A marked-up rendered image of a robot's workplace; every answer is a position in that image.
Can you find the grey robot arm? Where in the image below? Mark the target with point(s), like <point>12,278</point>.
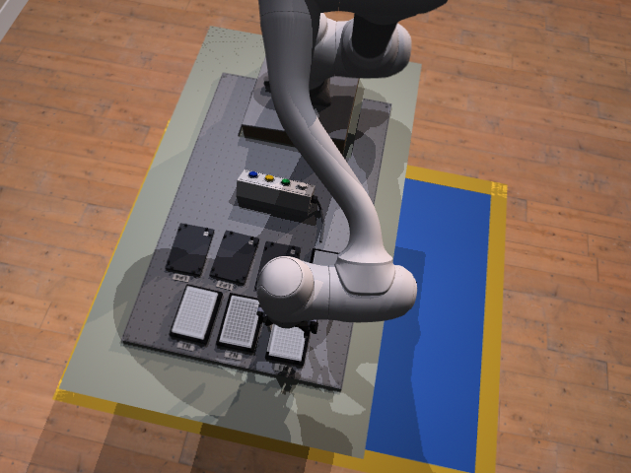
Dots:
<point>300,47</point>

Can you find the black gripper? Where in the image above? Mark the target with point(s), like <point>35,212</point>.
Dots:
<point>306,326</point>

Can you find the grey button panel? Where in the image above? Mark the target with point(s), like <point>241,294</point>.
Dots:
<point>277,193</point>

